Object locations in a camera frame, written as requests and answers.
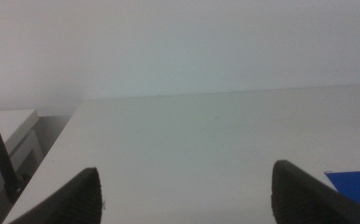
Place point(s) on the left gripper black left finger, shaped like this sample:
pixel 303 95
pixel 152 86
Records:
pixel 77 202

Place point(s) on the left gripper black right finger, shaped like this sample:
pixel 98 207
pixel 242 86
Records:
pixel 298 199

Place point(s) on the white side cabinet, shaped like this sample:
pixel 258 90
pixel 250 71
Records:
pixel 11 124

